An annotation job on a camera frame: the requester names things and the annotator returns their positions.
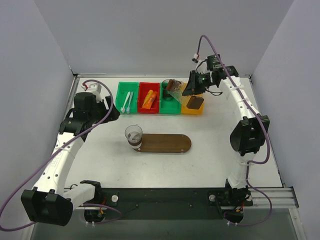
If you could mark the left green bin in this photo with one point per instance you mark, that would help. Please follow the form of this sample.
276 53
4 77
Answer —
122 89

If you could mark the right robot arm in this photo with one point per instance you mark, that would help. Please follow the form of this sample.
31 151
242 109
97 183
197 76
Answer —
249 139

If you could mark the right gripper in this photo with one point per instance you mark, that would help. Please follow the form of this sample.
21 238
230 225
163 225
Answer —
194 81

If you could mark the green bin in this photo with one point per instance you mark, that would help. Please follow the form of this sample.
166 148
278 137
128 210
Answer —
122 89
172 107

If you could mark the brown wooden oval tray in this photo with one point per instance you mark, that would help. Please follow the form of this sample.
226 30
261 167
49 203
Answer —
163 143

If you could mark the white toothbrush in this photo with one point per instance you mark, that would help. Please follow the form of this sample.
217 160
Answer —
123 108

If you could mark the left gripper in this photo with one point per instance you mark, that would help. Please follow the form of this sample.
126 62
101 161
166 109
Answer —
107 107

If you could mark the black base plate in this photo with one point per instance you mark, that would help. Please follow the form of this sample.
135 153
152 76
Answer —
167 203

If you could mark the middle green bin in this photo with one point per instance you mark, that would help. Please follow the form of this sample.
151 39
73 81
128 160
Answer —
172 107

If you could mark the red bin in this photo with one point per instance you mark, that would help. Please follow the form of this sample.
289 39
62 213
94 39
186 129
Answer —
144 87

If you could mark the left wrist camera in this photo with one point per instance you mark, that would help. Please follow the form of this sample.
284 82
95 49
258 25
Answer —
94 88

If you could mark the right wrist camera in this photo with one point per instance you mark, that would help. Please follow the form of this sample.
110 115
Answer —
208 64

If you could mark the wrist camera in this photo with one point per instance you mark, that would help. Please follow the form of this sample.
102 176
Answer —
94 88
208 64

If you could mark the orange toothpaste tube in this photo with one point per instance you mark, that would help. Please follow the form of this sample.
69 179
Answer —
147 97
150 102

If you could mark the yellow bin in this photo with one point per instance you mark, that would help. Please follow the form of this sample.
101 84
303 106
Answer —
189 111

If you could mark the clear plastic cup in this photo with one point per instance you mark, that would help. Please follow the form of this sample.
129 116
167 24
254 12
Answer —
133 134

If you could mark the dark tinted cup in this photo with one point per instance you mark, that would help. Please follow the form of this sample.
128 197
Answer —
165 93

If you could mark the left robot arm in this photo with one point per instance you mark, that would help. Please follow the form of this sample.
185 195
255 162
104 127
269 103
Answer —
48 202

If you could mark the clear rack with brown ends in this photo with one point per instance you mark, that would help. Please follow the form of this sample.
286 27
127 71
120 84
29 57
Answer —
175 88

